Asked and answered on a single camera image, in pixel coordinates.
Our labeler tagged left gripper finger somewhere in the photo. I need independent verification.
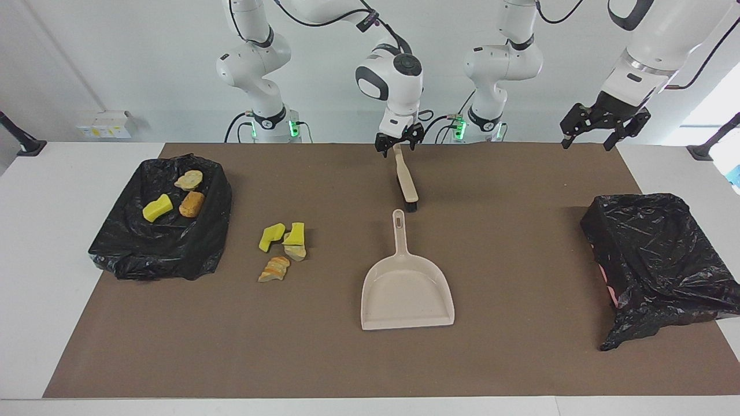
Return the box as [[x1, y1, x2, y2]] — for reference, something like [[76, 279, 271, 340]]
[[604, 110, 651, 152], [560, 104, 599, 149]]

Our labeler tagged beige brush with black bristles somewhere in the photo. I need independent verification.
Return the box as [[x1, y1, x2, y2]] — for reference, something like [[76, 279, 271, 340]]
[[393, 143, 419, 213]]

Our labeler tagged notched yellow sponge piece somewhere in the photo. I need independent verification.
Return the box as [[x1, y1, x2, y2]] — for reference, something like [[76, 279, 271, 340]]
[[258, 222, 287, 253]]

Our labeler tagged beige plastic dustpan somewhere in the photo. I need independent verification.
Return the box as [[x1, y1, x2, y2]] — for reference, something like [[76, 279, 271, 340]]
[[361, 209, 456, 331]]

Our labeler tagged pointed striped croissant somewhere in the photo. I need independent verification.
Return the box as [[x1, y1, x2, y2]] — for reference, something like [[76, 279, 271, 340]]
[[258, 256, 291, 283]]

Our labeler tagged stubby striped croissant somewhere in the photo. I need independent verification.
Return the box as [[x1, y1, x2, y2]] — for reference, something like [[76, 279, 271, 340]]
[[174, 170, 204, 191]]

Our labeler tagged brown potato-shaped bread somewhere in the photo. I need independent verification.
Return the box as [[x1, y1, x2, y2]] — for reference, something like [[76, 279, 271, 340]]
[[179, 191, 206, 218]]

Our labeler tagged yellow sponge chunk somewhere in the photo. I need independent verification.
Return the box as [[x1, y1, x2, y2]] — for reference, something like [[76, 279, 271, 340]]
[[142, 194, 174, 223]]

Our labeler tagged black plastic trash bag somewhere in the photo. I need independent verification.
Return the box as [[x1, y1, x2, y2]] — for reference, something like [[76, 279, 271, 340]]
[[88, 153, 233, 282], [580, 193, 740, 352]]

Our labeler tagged pink bin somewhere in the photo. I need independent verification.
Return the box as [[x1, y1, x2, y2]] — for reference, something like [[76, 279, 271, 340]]
[[595, 263, 619, 308]]

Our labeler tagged brown paper table mat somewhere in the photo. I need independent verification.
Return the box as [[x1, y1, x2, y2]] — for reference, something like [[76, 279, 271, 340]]
[[43, 143, 740, 399]]

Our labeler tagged left arm base cable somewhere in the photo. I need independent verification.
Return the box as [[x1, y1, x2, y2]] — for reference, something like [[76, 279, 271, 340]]
[[420, 87, 478, 144]]

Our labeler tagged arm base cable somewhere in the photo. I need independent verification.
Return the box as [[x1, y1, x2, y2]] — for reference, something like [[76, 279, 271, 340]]
[[224, 112, 255, 143], [420, 87, 478, 144]]

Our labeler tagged black camera stand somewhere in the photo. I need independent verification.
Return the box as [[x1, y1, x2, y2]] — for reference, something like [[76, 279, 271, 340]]
[[0, 110, 47, 157], [687, 113, 740, 161]]

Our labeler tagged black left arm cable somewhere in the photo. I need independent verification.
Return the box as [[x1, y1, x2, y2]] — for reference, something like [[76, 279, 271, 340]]
[[535, 0, 740, 93]]

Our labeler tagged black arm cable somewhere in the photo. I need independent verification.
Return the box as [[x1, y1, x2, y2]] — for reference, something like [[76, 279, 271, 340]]
[[535, 0, 740, 93], [228, 0, 434, 122]]

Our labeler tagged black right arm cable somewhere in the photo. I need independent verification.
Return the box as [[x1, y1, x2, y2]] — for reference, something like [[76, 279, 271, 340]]
[[228, 0, 434, 122]]

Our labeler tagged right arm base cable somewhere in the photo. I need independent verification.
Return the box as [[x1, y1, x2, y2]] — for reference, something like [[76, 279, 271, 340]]
[[224, 112, 255, 143]]

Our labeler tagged white wall socket box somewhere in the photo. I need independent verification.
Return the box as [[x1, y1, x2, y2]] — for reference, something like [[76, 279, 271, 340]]
[[76, 110, 135, 139]]

